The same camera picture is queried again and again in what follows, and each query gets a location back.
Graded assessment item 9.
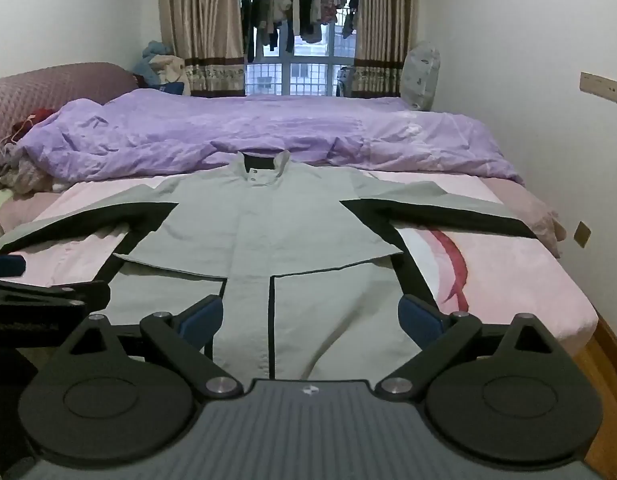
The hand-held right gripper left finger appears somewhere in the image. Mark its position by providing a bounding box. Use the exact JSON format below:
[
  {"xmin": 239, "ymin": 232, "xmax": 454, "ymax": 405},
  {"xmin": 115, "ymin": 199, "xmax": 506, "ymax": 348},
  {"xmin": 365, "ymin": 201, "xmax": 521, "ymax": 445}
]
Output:
[{"xmin": 58, "ymin": 295, "xmax": 242, "ymax": 401}]

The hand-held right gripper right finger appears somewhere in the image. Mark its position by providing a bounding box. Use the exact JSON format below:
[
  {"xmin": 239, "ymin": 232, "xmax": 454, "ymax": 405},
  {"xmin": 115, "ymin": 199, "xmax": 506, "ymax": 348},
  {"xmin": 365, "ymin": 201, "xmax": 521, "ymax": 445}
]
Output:
[{"xmin": 375, "ymin": 294, "xmax": 575, "ymax": 402}]

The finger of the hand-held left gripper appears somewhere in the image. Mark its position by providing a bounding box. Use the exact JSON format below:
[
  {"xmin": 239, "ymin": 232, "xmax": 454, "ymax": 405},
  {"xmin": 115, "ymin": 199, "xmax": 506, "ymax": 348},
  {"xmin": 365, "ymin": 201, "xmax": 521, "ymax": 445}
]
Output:
[{"xmin": 0, "ymin": 254, "xmax": 112, "ymax": 313}]

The grey-green jacket with black trim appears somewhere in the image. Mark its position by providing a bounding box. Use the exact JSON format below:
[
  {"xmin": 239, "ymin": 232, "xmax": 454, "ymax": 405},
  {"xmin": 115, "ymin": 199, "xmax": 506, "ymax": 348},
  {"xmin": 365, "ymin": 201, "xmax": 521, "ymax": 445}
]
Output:
[{"xmin": 0, "ymin": 149, "xmax": 538, "ymax": 381}]

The pile of mixed clothes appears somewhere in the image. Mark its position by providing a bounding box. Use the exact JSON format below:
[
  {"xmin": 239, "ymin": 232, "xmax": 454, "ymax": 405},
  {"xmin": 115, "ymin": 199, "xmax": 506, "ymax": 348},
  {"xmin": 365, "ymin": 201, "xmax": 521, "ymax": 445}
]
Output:
[{"xmin": 0, "ymin": 109, "xmax": 56, "ymax": 238}]

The pink printed blanket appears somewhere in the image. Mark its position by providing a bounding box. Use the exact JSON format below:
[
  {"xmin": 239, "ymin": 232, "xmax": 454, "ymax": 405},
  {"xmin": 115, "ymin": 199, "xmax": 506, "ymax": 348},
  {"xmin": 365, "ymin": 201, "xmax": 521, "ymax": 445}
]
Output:
[{"xmin": 8, "ymin": 170, "xmax": 599, "ymax": 361}]

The quilted mauve headboard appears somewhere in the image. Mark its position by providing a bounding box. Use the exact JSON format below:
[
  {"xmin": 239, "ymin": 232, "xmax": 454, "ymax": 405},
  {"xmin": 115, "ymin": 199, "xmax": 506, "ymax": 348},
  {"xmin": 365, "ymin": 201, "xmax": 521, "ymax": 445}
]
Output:
[{"xmin": 0, "ymin": 62, "xmax": 139, "ymax": 156}]

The purple duvet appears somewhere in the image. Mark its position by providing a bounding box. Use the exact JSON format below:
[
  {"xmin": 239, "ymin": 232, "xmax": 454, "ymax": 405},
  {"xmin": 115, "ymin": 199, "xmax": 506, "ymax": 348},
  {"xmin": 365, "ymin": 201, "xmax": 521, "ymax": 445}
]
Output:
[{"xmin": 3, "ymin": 87, "xmax": 525, "ymax": 186}]

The fan with white printed cover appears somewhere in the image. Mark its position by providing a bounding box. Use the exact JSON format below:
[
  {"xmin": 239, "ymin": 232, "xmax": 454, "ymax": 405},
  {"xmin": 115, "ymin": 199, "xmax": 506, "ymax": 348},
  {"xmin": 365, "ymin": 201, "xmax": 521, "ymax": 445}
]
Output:
[{"xmin": 399, "ymin": 41, "xmax": 442, "ymax": 112}]

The blue and cream fabric pile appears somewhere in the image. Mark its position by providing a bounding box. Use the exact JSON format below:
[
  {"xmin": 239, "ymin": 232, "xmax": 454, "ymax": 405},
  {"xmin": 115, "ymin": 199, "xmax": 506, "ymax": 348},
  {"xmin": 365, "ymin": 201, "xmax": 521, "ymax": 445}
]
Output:
[{"xmin": 132, "ymin": 40, "xmax": 192, "ymax": 97}]

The window with white grille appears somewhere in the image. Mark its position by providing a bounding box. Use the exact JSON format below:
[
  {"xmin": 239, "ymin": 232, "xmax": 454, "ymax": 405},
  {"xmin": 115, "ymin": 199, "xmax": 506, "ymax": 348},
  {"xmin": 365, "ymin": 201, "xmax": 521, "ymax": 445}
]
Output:
[{"xmin": 237, "ymin": 0, "xmax": 362, "ymax": 97}]

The row of hanging laundry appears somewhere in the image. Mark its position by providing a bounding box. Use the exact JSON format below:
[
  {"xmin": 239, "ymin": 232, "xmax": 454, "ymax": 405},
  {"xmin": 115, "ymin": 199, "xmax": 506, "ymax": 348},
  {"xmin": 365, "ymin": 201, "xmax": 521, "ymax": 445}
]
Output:
[{"xmin": 239, "ymin": 0, "xmax": 362, "ymax": 65}]

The beige wall switch plate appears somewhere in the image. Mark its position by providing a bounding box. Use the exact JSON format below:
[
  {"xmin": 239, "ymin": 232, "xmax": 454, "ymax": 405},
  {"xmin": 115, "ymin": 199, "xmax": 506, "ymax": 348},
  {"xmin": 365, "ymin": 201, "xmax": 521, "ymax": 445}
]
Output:
[{"xmin": 579, "ymin": 72, "xmax": 617, "ymax": 106}]

